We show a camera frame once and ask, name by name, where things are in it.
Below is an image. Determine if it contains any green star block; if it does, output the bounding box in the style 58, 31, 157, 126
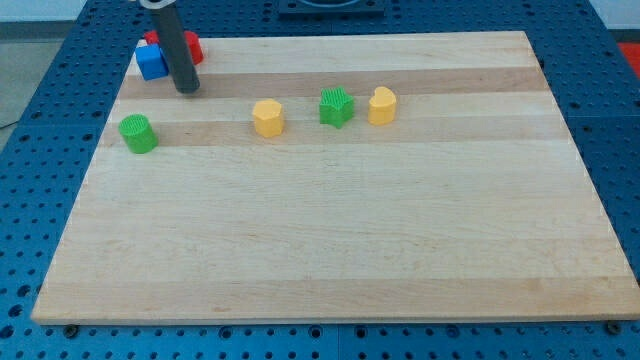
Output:
319, 87, 354, 129

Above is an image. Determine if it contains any yellow hexagon block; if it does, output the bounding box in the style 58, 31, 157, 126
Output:
252, 99, 284, 138

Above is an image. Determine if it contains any light wooden board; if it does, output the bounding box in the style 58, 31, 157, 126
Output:
32, 31, 639, 325

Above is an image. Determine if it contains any yellow heart block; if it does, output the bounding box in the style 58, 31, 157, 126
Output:
368, 86, 397, 126

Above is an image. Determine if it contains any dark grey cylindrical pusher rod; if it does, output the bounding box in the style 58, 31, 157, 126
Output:
150, 1, 200, 94

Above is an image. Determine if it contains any red block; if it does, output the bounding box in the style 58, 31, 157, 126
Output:
143, 30, 204, 65

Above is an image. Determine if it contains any green cylinder block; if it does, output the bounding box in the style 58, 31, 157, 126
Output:
118, 114, 159, 154

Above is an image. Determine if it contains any blue cube block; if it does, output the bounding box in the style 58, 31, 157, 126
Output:
135, 44, 169, 81

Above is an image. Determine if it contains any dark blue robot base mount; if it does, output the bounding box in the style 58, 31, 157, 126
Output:
277, 0, 387, 18

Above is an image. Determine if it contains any silver rod mount flange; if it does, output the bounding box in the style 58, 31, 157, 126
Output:
136, 0, 176, 10

